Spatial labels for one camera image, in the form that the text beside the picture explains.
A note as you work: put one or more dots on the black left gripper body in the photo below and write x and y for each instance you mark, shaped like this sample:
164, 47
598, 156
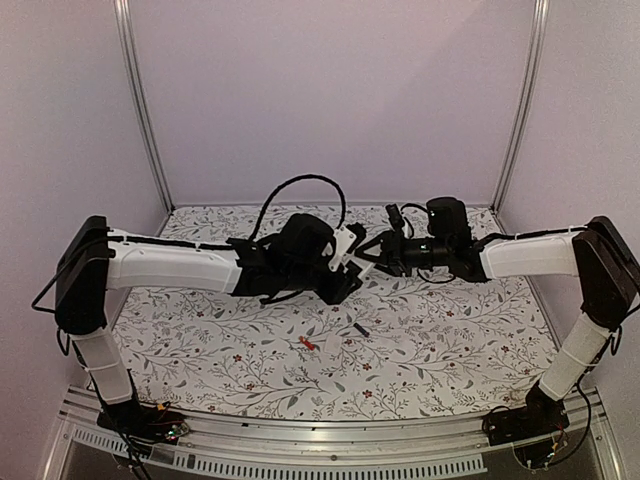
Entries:
335, 294

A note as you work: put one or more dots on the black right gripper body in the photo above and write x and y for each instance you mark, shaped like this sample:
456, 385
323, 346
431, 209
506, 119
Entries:
392, 253

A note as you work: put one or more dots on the purple blue battery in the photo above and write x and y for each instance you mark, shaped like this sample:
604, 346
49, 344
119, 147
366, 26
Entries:
361, 330

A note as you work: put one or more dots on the white battery cover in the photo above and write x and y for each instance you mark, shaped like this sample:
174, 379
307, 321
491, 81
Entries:
332, 345

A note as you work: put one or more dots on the orange red battery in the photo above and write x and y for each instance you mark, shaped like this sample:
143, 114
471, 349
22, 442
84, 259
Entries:
307, 343

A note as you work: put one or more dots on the white red remote control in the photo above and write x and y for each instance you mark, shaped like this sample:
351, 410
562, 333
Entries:
360, 267

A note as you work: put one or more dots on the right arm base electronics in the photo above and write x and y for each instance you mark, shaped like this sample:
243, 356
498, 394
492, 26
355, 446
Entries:
540, 416

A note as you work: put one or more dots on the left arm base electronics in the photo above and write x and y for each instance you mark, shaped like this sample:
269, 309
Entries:
142, 427

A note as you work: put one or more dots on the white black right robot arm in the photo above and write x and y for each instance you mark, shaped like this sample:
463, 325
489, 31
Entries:
594, 253

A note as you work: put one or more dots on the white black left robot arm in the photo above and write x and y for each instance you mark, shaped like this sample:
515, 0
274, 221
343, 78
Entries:
306, 255

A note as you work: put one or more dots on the floral patterned table mat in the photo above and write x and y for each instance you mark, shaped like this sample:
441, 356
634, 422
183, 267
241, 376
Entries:
397, 348

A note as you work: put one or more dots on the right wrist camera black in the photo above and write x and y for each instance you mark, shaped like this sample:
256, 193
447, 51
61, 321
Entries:
395, 218

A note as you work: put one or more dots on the aluminium front rail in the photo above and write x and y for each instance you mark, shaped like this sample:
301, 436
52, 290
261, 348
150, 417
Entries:
228, 447

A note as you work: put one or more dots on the aluminium right frame post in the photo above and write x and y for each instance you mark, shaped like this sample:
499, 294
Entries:
532, 65

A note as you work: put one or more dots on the aluminium frame post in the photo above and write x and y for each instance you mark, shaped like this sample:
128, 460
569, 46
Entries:
122, 10
532, 65

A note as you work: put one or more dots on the aluminium left frame post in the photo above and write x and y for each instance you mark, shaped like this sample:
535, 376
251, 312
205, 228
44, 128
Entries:
122, 10

